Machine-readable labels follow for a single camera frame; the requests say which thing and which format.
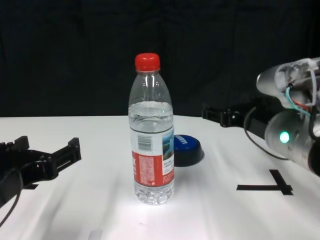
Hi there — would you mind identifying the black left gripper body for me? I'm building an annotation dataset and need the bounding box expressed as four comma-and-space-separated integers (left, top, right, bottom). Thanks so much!
0, 141, 57, 207

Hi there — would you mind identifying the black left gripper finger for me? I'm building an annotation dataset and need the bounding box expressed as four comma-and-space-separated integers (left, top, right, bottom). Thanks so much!
13, 135, 31, 151
49, 137, 82, 180

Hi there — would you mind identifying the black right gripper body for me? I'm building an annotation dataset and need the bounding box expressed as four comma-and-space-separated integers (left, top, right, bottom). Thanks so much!
221, 96, 286, 138

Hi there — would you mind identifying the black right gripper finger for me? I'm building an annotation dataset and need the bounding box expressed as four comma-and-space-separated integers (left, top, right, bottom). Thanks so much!
201, 103, 225, 127

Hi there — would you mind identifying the blue round lid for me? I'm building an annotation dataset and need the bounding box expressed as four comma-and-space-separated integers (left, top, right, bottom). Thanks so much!
173, 134, 204, 168

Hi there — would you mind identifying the clear water bottle red cap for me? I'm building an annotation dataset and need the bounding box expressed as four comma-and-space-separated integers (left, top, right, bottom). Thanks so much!
127, 53, 175, 206

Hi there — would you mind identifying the black curtain backdrop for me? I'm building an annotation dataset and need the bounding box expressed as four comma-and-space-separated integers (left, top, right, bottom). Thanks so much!
0, 0, 320, 119

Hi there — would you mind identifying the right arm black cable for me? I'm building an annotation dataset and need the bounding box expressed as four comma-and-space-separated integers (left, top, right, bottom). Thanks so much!
243, 106, 288, 161

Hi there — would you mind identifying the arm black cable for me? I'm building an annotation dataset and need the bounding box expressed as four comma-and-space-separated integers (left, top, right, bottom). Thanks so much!
0, 167, 25, 226
243, 106, 288, 161

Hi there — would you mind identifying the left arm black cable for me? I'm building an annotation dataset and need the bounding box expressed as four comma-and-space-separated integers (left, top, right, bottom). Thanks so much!
0, 167, 25, 226

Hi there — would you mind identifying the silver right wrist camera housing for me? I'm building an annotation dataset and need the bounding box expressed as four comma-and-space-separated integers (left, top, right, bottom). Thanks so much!
256, 56, 320, 112

